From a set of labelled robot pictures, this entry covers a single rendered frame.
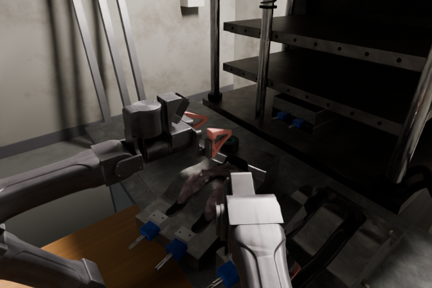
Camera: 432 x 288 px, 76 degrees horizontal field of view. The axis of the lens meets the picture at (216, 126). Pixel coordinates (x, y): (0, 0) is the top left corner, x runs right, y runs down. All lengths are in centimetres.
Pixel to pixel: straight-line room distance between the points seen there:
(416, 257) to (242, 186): 71
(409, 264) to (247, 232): 74
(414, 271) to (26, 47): 301
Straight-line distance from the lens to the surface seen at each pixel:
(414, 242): 111
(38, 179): 54
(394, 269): 100
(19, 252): 62
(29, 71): 310
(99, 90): 274
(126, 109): 55
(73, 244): 102
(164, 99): 56
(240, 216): 36
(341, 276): 82
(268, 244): 34
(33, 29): 305
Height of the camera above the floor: 152
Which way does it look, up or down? 28 degrees down
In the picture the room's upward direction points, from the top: straight up
